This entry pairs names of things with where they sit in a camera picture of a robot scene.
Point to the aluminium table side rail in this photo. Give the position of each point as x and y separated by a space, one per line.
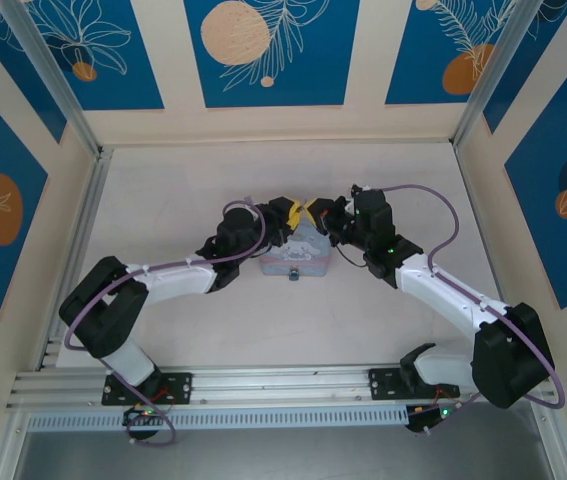
74 250
475 200

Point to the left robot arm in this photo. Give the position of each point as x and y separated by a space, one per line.
173 280

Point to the grey metal sheet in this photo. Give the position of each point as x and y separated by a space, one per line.
283 457

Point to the aluminium corner post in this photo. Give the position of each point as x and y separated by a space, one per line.
492 75
55 75

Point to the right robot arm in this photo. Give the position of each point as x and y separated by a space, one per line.
443 295

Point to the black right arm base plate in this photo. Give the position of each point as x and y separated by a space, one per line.
383 382

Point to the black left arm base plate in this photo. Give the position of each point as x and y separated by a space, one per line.
180 387

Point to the light blue cartoon pouch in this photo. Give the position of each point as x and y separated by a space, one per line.
295 250

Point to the aluminium frame rail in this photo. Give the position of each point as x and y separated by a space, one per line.
283 382

